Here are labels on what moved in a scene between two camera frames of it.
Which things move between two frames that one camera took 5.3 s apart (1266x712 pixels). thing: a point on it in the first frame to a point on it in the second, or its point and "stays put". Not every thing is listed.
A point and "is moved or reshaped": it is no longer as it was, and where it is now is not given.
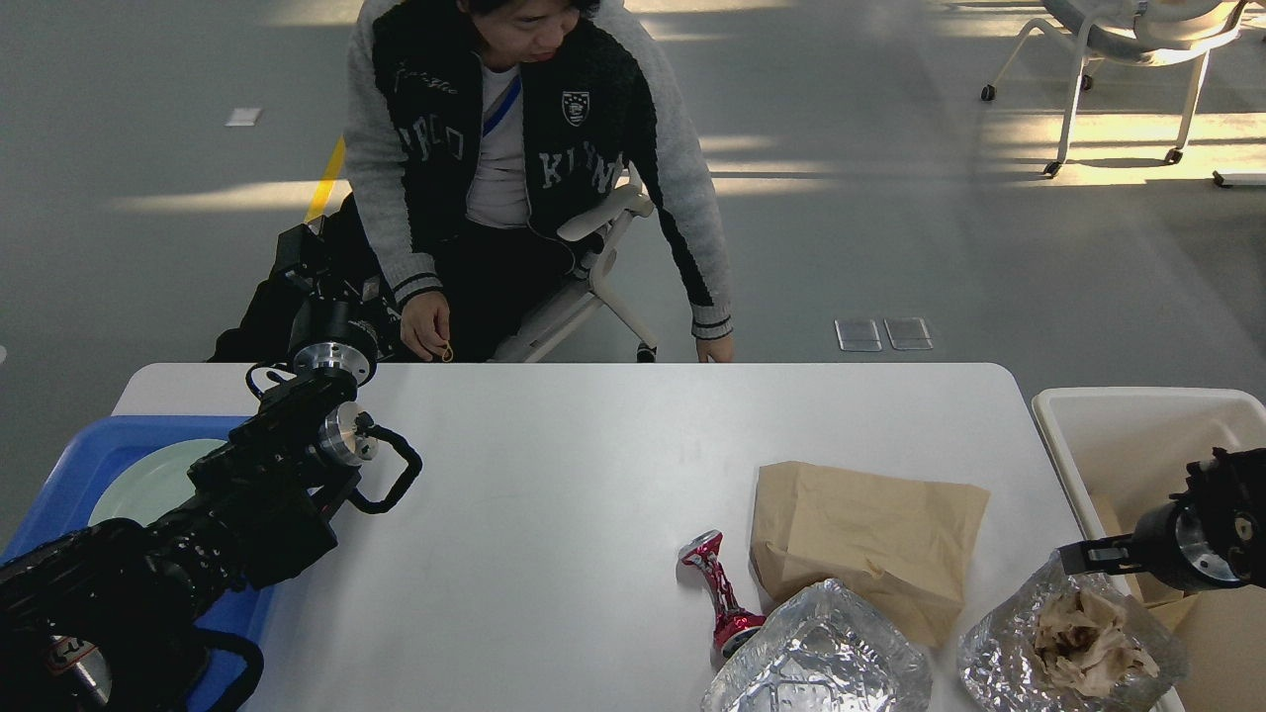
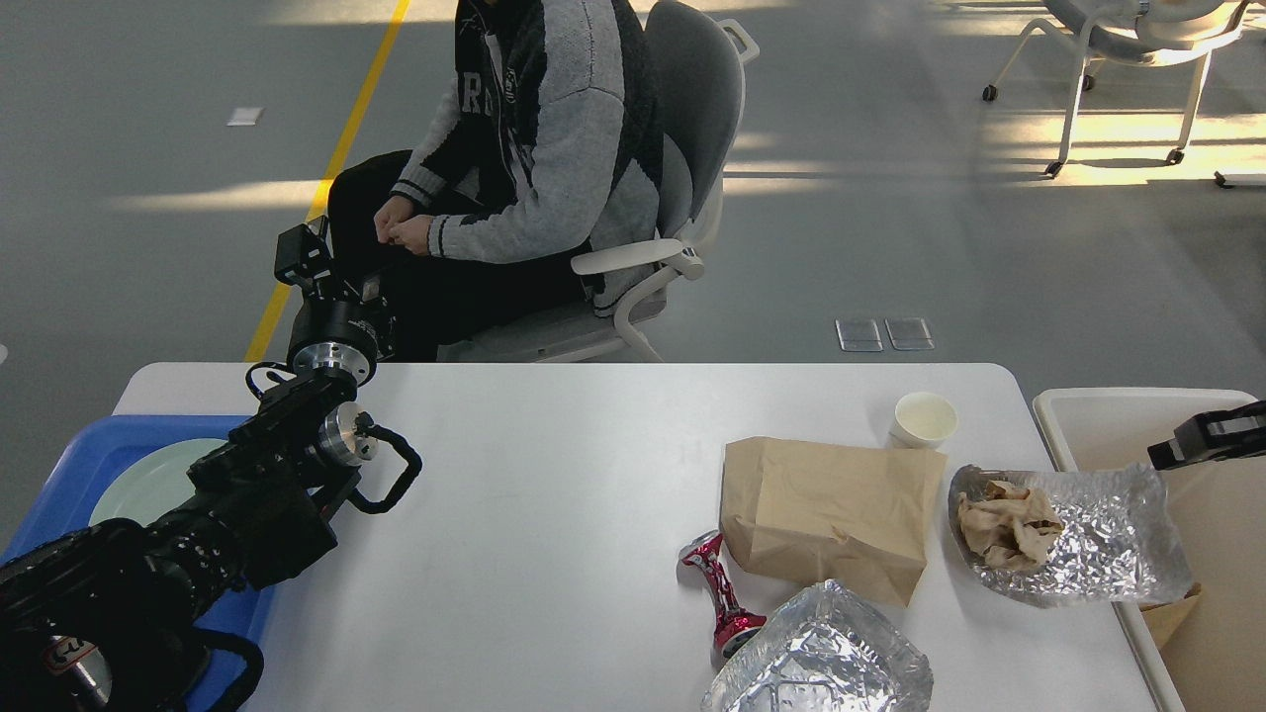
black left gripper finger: (303, 264) stays put
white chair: (1144, 33) stays put
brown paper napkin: (1085, 640) to (1008, 526)
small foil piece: (999, 668) to (1120, 541)
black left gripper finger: (387, 314) stays put
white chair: (615, 217) to (696, 66)
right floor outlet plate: (908, 333) stays put
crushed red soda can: (731, 624) stays put
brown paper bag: (906, 544) is moved or reshaped
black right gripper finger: (1111, 555) to (1215, 436)
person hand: (721, 349) to (412, 233)
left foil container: (825, 653) stays put
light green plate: (153, 482) stays put
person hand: (425, 325) to (392, 212)
